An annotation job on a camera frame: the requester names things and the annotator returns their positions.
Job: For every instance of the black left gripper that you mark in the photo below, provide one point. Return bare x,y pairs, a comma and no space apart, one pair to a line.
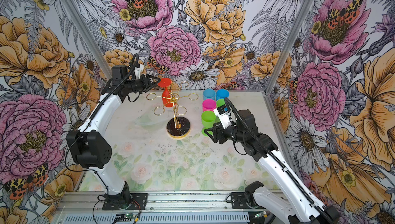
147,84

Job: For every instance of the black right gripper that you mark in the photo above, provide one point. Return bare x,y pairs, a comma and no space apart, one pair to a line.
218,130

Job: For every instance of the green wine glass back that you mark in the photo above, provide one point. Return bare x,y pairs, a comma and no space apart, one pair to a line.
208,119

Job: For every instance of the green wine glass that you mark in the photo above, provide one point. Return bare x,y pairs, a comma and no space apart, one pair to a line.
208,119
220,102

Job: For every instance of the red wine glass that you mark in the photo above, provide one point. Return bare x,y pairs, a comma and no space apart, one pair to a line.
165,84

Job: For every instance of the pink wine glass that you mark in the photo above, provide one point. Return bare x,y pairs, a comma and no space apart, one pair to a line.
209,105

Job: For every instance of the green wine glass front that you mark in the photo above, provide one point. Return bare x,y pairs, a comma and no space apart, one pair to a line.
220,102

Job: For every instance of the light blue wine glass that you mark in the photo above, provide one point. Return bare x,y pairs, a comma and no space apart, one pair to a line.
209,94

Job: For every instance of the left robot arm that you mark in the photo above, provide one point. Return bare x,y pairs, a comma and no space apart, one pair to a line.
87,145

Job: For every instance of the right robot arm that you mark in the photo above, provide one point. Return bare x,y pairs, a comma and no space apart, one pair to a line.
299,206

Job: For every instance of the gold wine glass rack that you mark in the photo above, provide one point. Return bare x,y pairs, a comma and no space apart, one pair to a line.
178,126

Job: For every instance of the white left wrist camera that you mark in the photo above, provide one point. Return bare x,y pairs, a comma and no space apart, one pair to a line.
139,71

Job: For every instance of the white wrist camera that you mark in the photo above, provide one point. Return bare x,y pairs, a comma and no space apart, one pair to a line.
139,71
224,115

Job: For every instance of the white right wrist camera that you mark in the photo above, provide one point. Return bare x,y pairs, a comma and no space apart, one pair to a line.
224,115

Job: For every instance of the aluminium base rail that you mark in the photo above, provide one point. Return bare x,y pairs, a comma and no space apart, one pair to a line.
162,207

